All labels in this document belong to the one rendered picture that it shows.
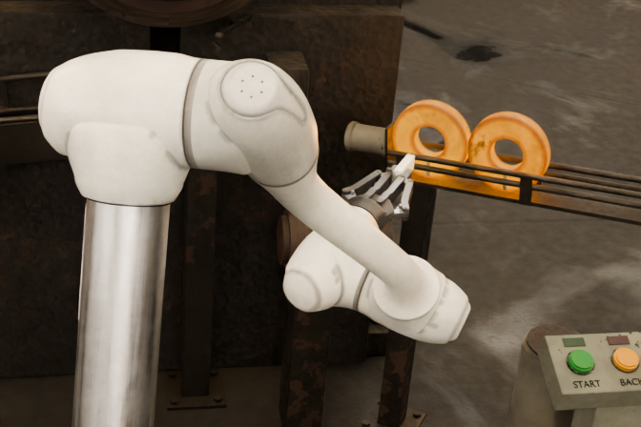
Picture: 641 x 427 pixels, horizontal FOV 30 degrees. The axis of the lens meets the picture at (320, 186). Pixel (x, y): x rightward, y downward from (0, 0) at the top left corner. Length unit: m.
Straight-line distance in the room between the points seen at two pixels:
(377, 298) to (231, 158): 0.52
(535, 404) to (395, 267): 0.51
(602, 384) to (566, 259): 1.48
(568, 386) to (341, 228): 0.48
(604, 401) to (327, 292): 0.47
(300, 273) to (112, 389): 0.48
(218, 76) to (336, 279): 0.59
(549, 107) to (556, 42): 0.65
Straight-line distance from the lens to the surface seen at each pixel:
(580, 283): 3.29
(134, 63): 1.41
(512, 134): 2.24
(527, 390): 2.12
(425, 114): 2.28
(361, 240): 1.67
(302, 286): 1.85
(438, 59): 4.57
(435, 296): 1.82
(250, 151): 1.36
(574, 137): 4.10
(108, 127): 1.40
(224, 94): 1.33
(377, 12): 2.44
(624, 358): 1.96
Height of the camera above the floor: 1.71
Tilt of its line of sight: 29 degrees down
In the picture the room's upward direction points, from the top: 5 degrees clockwise
